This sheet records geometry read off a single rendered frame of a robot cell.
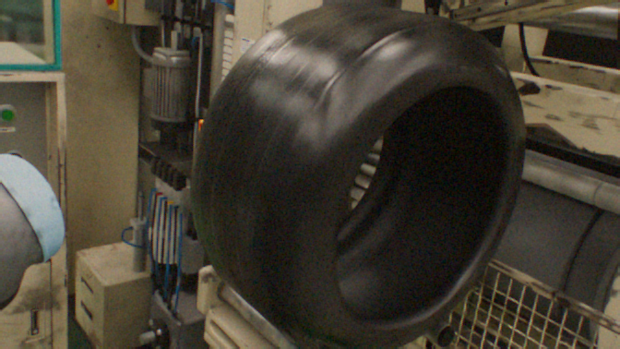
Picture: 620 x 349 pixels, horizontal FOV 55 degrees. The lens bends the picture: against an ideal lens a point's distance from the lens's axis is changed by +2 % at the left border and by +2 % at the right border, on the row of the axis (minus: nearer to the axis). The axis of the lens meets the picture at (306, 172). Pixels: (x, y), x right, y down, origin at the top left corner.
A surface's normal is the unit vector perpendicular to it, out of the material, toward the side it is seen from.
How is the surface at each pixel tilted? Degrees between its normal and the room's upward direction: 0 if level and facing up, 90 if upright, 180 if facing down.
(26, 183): 39
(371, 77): 54
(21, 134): 90
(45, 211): 75
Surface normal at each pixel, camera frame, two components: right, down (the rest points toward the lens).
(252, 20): -0.78, 0.11
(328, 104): 0.03, -0.16
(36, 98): 0.62, 0.32
